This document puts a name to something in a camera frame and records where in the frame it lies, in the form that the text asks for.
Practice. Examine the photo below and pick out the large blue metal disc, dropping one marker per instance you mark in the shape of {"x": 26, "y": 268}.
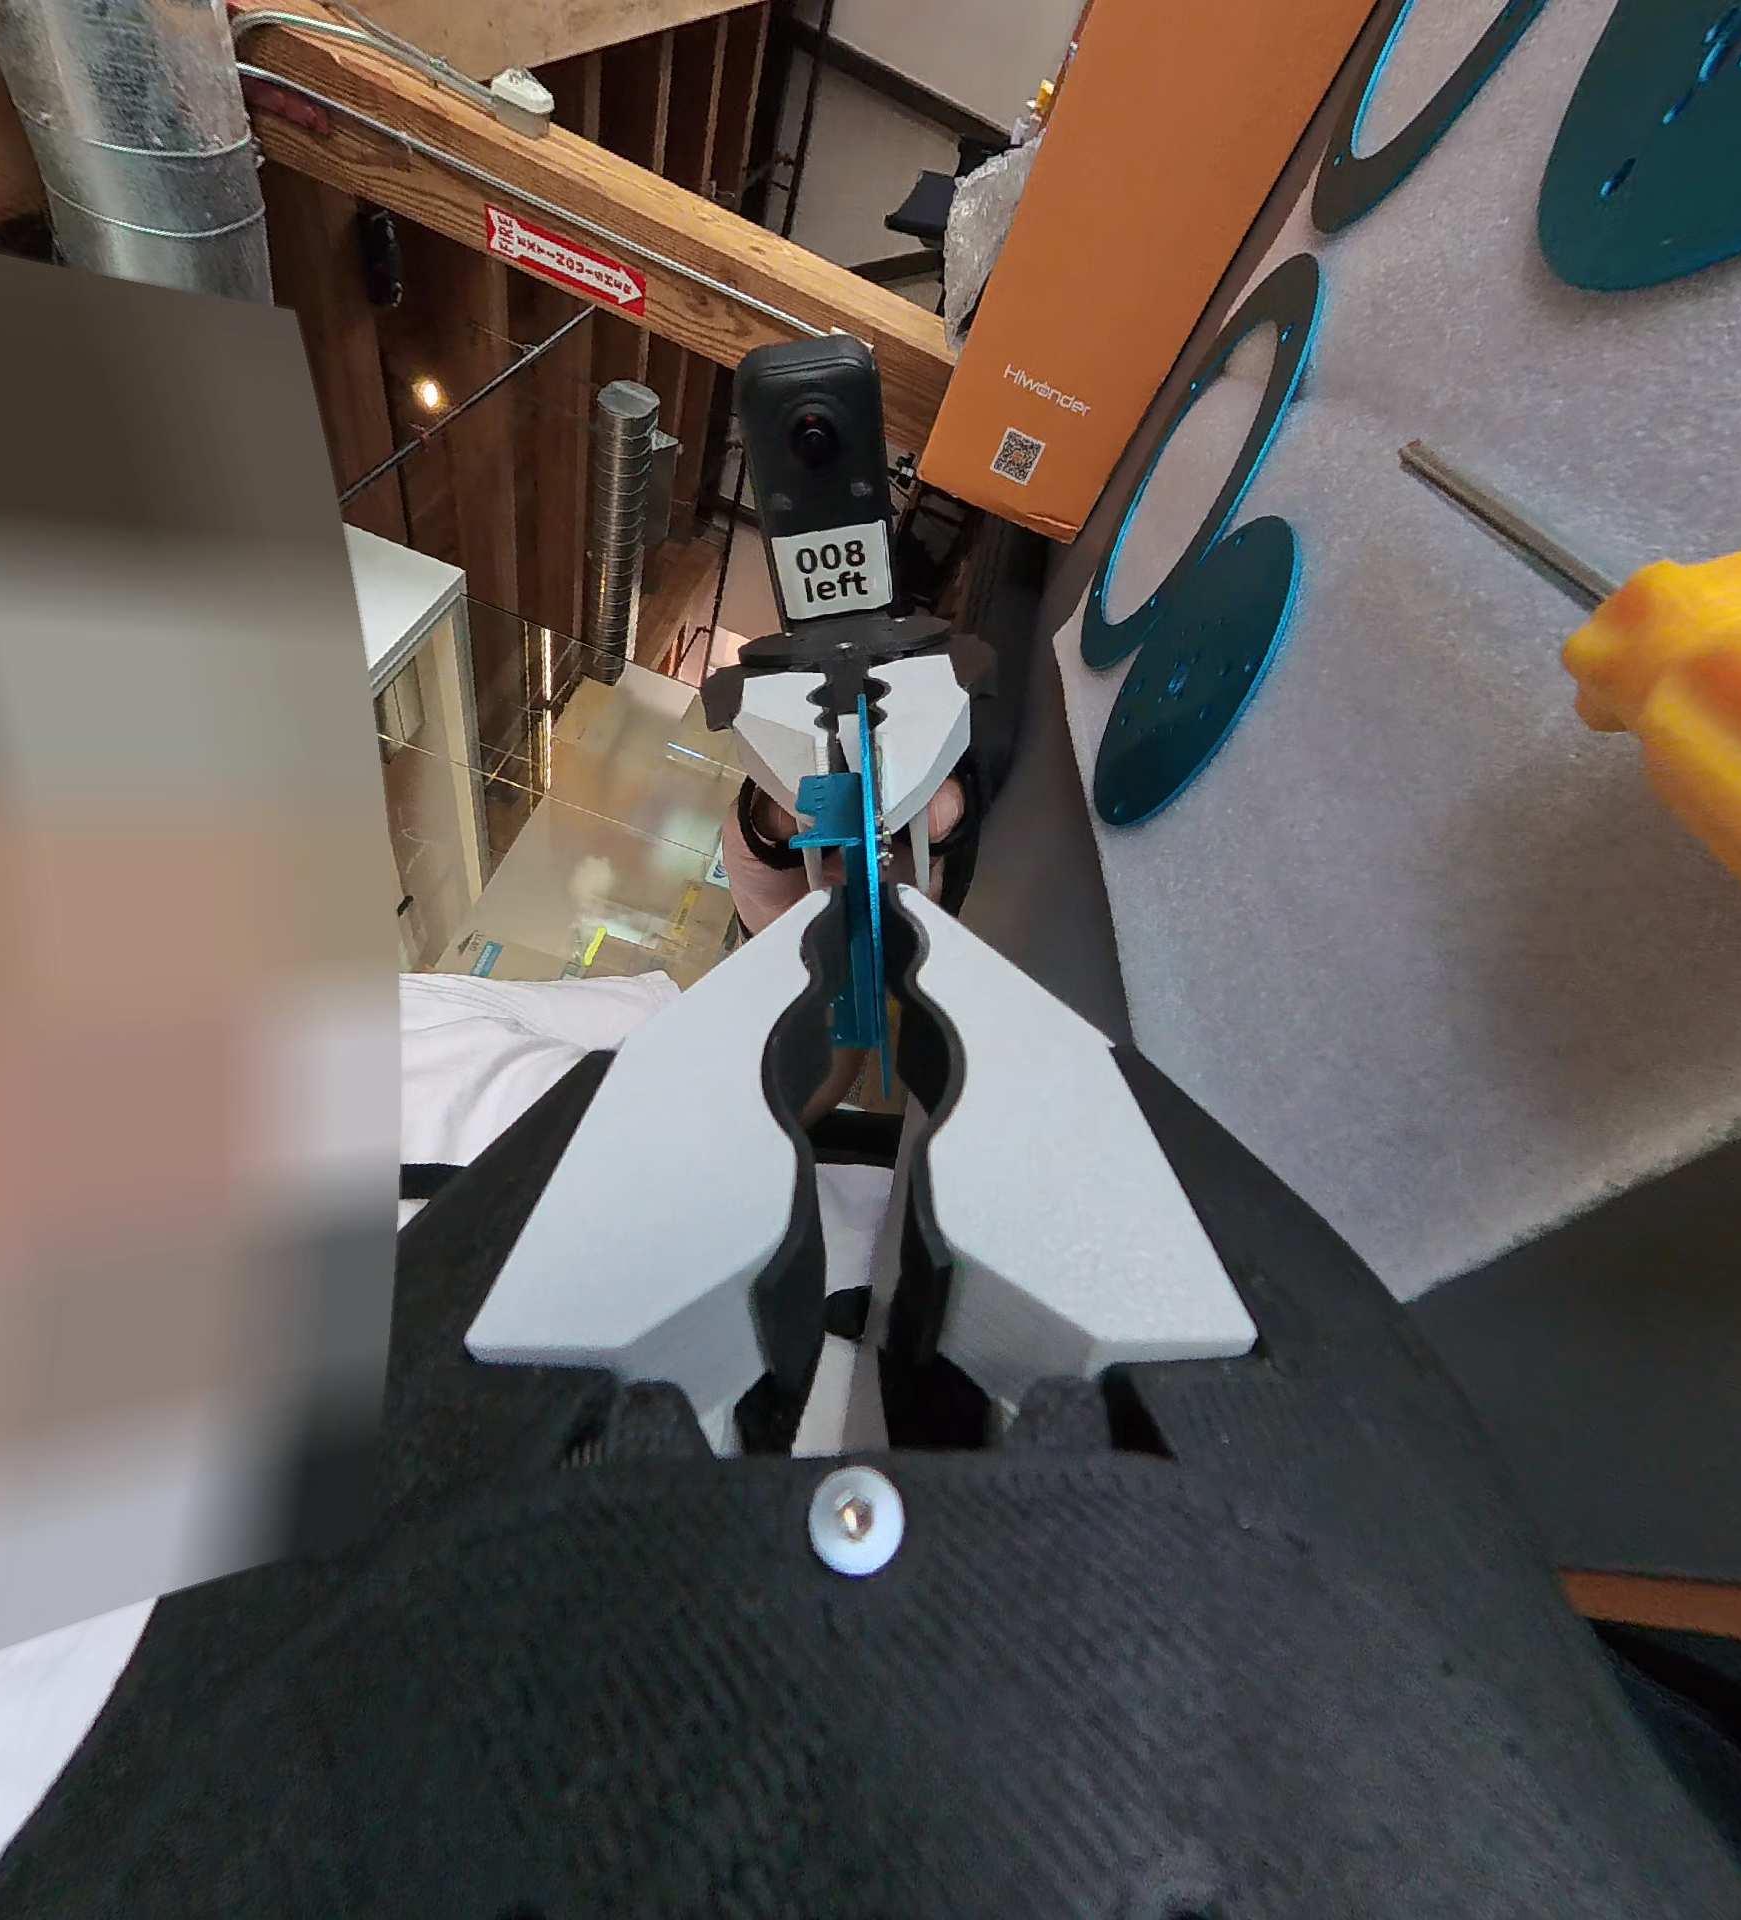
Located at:
{"x": 1635, "y": 224}

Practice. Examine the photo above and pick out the white cabinet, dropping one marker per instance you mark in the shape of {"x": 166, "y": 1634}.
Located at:
{"x": 406, "y": 601}

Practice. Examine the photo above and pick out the white junction box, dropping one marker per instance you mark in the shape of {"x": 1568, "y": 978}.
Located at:
{"x": 521, "y": 103}

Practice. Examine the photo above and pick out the orange cardboard box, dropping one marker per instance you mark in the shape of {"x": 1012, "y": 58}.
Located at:
{"x": 1110, "y": 301}

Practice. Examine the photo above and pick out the large silver ventilation duct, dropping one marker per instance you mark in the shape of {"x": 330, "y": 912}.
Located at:
{"x": 121, "y": 137}

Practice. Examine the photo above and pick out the bubble wrap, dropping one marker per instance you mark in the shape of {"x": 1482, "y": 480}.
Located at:
{"x": 981, "y": 224}

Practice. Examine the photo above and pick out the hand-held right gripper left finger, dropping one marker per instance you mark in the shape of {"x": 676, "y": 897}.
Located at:
{"x": 634, "y": 1215}

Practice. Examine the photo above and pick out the red fire sign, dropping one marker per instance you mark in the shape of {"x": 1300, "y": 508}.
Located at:
{"x": 571, "y": 264}

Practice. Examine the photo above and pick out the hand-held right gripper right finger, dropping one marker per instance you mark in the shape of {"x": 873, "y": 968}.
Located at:
{"x": 1081, "y": 1215}

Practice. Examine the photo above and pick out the white foam sheet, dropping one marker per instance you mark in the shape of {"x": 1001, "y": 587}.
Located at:
{"x": 1485, "y": 978}

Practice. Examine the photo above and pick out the wooden ceiling beam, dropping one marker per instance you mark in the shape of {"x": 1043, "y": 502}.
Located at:
{"x": 751, "y": 276}

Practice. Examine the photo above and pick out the small blue metal disc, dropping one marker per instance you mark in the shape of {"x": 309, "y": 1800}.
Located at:
{"x": 1187, "y": 719}

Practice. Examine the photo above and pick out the blue perforated mounting disc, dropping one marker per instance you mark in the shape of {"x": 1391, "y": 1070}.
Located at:
{"x": 863, "y": 978}

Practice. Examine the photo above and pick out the black wall device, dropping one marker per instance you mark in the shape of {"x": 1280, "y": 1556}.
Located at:
{"x": 382, "y": 255}

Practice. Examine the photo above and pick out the narrow silver ventilation duct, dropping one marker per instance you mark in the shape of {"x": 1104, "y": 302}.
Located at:
{"x": 624, "y": 525}

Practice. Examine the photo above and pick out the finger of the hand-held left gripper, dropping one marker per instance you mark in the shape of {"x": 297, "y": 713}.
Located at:
{"x": 924, "y": 737}
{"x": 781, "y": 737}

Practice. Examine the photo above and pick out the person's left hand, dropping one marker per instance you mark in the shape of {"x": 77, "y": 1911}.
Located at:
{"x": 769, "y": 909}

